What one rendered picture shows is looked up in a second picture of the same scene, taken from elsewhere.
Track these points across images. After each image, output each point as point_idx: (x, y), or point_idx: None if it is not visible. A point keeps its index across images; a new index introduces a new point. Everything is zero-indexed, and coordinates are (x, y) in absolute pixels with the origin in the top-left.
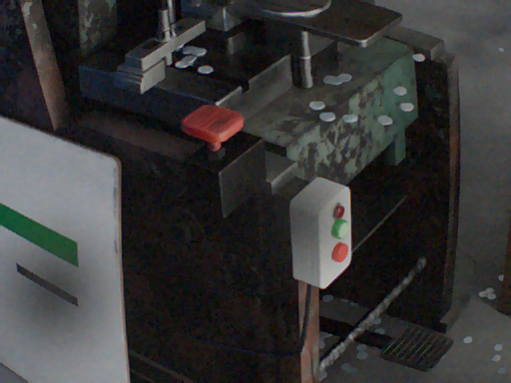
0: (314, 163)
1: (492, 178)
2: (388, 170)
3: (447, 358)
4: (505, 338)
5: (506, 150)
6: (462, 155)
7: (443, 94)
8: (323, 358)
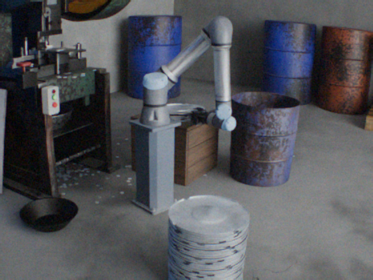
0: None
1: None
2: (88, 115)
3: (109, 179)
4: (133, 177)
5: None
6: (130, 138)
7: (103, 84)
8: (60, 160)
